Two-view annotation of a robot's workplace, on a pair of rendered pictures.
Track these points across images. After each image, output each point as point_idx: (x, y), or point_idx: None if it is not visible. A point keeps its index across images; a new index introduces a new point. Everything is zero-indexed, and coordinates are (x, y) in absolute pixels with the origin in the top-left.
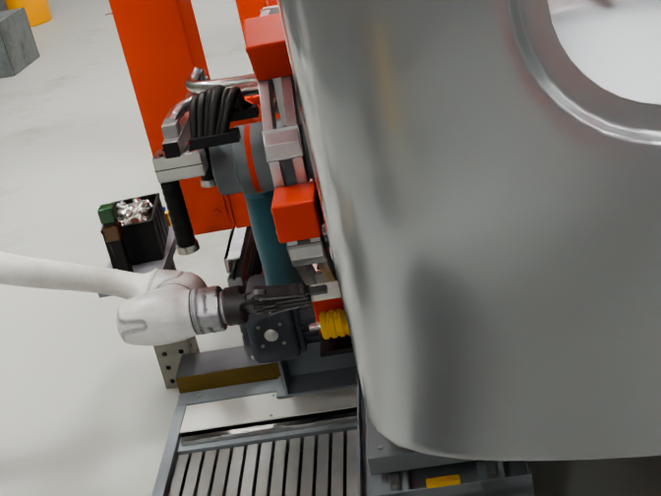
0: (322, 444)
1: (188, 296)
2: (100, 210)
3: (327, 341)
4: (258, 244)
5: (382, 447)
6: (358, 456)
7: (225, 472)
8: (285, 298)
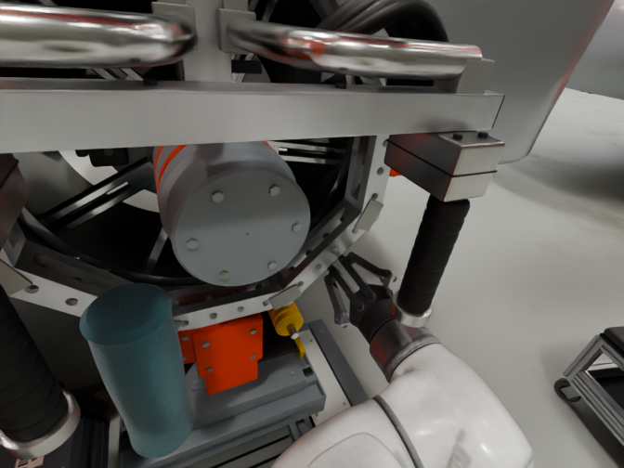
0: None
1: (435, 344)
2: None
3: (276, 347)
4: (172, 389)
5: (292, 371)
6: (277, 413)
7: None
8: (360, 275)
